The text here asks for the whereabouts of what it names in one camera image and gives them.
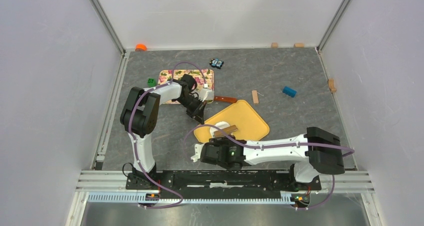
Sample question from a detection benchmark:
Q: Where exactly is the black patterned small box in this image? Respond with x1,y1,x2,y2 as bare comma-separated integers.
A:
209,58,224,69

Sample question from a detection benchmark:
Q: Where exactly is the yellow cutting mat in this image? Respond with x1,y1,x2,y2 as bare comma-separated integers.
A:
205,100,270,141

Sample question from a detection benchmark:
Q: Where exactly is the green plastic block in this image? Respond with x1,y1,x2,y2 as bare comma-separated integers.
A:
147,78,158,87

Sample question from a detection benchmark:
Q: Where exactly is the floral pattern tray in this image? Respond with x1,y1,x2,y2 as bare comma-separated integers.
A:
153,69,215,105

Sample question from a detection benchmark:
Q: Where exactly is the orange plastic cap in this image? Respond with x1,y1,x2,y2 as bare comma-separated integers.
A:
134,44,148,51

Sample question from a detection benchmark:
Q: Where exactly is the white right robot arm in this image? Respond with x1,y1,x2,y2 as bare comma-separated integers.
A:
190,127,353,190

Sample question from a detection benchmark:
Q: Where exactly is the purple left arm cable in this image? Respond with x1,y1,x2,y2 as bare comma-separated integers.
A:
127,61,210,209

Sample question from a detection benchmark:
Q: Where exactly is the wooden piece right edge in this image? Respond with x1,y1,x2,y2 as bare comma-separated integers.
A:
327,78,337,93

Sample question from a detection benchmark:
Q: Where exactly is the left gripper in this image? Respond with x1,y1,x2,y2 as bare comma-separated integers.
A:
175,95,208,126

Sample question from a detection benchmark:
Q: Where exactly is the small wooden block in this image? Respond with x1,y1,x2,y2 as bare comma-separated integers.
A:
251,90,259,104

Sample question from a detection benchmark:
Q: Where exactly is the metal scraper with wooden handle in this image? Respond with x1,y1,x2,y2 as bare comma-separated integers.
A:
213,96,237,104

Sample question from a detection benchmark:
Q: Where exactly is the blue plastic block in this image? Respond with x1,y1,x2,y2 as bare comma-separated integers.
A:
282,86,297,98

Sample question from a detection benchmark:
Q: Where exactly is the light blue cable duct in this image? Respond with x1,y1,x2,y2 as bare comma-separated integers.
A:
87,192,295,205

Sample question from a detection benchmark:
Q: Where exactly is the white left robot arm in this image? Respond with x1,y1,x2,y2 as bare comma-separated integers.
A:
120,74,213,190

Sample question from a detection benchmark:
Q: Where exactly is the white dough ball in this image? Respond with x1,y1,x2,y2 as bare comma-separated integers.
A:
215,121,231,129

